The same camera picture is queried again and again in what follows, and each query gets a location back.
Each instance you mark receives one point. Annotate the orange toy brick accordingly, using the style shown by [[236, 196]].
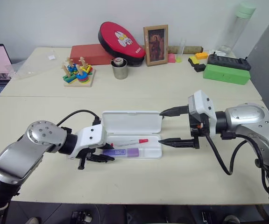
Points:
[[201, 55]]

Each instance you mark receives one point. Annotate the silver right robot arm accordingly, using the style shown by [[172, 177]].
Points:
[[249, 116]]

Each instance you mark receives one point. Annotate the small black block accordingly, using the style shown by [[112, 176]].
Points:
[[199, 67]]

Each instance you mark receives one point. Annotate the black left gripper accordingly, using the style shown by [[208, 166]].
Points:
[[87, 154]]

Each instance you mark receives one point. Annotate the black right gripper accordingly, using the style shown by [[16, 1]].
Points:
[[196, 121]]

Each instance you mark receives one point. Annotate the red rectangular block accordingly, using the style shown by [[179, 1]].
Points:
[[87, 54]]

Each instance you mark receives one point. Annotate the white plastic pencil case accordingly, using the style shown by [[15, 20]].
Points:
[[131, 122]]

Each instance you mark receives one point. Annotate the green rectangular block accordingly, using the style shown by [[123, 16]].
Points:
[[226, 74]]

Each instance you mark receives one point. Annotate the red capped white marker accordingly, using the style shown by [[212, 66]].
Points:
[[143, 140]]

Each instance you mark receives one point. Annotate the small clear plastic packet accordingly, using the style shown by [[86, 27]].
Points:
[[52, 57]]

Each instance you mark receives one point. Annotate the clear plastic bag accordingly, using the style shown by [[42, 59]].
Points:
[[22, 70]]

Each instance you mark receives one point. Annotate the pink small block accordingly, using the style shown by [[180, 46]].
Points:
[[171, 58]]

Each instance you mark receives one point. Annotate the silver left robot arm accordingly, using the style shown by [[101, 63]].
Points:
[[31, 144]]

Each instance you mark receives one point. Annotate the wooden picture frame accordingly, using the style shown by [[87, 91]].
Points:
[[156, 45]]

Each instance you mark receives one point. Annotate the red black boxing pad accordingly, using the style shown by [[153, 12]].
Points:
[[121, 40]]

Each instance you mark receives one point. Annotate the yellow black sponge block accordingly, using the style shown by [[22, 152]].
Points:
[[193, 60]]

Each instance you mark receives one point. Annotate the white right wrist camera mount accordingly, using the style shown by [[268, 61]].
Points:
[[201, 102]]

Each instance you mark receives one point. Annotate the wooden shape stacking toy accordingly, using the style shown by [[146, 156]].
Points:
[[79, 74]]

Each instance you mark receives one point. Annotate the clear bottle green lid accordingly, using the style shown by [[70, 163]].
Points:
[[236, 30]]

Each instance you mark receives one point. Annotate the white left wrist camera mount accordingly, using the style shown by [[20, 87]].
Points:
[[90, 136]]

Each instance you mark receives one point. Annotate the purple marker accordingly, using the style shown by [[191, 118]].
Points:
[[132, 152]]

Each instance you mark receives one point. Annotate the metal cup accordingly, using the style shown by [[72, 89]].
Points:
[[119, 71]]

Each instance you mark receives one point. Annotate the yellow-green small block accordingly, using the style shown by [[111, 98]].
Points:
[[179, 59]]

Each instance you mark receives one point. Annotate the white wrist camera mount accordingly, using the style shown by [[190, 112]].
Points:
[[90, 136], [201, 102]]

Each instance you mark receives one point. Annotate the clear plastic tube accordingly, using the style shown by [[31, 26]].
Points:
[[181, 47]]

